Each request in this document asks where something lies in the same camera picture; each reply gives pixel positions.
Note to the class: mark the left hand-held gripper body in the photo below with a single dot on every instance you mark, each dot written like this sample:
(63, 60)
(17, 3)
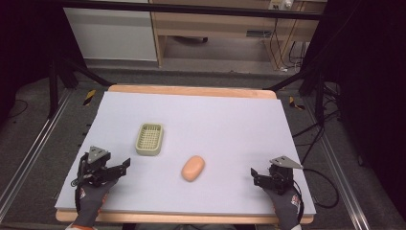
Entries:
(95, 174)

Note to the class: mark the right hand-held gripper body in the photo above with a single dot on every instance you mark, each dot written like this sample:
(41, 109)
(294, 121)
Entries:
(281, 180)

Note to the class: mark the pale green soap dish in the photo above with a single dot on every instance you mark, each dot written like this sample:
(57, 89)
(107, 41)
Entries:
(149, 139)

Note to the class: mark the orange soap bar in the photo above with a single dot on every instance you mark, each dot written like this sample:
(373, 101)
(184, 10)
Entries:
(192, 168)

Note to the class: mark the white table mat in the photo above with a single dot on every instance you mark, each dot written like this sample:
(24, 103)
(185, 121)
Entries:
(223, 134)

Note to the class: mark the yellow black floor tape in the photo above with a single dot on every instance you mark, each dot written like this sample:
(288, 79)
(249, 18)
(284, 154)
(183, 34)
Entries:
(296, 104)
(89, 97)

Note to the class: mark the black stand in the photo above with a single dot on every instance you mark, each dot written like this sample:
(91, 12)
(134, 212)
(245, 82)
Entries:
(53, 86)
(319, 92)

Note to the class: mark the white cabinet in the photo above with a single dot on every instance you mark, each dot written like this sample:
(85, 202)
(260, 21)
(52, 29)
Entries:
(111, 35)

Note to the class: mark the wooden desk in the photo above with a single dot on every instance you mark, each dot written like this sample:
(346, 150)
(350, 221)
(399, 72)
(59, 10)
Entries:
(217, 25)

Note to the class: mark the black crossbar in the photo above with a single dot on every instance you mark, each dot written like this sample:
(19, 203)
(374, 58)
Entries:
(191, 9)

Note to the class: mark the white power strip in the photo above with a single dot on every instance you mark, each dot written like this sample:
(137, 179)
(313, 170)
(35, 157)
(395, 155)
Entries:
(281, 4)

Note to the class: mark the metal floor rail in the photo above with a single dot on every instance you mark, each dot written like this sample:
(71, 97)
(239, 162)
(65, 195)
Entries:
(338, 166)
(35, 150)

